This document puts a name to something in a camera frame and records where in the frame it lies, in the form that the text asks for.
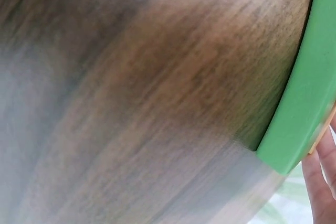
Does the person's right hand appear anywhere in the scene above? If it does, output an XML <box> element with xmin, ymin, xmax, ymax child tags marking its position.
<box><xmin>301</xmin><ymin>112</ymin><xmax>336</xmax><ymax>224</ymax></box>

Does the green curved block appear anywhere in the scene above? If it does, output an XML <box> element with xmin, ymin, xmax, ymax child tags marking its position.
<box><xmin>256</xmin><ymin>0</ymin><xmax>336</xmax><ymax>175</ymax></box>

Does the orange piece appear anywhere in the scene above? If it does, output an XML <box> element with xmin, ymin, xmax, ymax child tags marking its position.
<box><xmin>308</xmin><ymin>101</ymin><xmax>336</xmax><ymax>154</ymax></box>

